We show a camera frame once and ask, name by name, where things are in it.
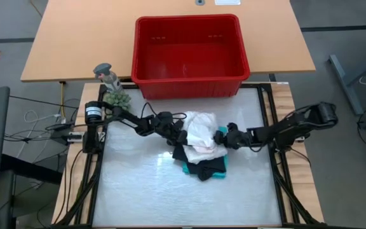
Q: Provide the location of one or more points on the wooden workbench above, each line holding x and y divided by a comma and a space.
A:
75, 38

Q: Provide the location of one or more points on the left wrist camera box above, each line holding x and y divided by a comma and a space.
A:
165, 116

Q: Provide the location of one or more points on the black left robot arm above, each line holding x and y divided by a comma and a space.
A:
129, 117

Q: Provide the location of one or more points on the grey metal desk leg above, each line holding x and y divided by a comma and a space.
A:
345, 82

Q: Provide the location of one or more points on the dark grey garment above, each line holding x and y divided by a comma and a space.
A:
205, 170

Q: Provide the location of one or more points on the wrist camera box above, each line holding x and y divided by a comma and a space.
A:
165, 116
233, 126

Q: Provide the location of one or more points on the plain white thin garment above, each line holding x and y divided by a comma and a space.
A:
200, 127

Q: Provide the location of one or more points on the white lace garment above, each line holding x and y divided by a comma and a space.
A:
202, 157

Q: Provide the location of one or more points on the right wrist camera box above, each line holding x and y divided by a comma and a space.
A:
233, 126

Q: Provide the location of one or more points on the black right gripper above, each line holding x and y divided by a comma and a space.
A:
238, 140

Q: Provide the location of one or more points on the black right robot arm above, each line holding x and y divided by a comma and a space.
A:
297, 124

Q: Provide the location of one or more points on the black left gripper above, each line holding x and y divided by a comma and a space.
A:
168, 130

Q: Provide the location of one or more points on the black aluminium table frame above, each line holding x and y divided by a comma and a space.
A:
262, 86

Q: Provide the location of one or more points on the white card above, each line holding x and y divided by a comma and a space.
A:
227, 2

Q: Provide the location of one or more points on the green potted plant patterned pot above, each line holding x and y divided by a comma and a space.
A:
117, 98

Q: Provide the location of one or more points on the clear spray bottle black head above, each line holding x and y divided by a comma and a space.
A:
108, 76

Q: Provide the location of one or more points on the grey desk grommet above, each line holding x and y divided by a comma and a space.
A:
200, 2

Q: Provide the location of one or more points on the red plastic bin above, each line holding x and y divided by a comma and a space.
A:
189, 86

